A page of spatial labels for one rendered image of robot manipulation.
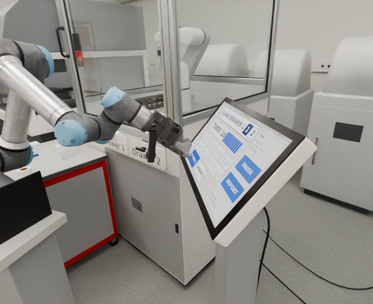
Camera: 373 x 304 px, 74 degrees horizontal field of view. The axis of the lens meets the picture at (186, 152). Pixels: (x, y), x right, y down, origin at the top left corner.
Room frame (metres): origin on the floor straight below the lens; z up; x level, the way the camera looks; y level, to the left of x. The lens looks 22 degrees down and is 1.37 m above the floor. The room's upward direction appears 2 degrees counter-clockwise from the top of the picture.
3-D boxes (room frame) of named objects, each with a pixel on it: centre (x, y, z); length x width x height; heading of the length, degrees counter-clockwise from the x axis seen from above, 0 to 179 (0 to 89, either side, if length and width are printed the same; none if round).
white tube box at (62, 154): (1.50, 0.79, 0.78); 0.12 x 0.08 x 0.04; 154
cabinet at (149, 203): (1.76, 0.08, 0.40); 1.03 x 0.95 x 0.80; 47
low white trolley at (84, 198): (1.51, 0.95, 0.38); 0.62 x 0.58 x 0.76; 47
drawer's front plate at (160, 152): (1.23, 0.21, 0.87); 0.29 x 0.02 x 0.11; 47
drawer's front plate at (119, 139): (1.44, 0.44, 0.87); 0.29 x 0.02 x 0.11; 47
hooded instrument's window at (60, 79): (2.87, 1.45, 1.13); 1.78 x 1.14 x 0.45; 47
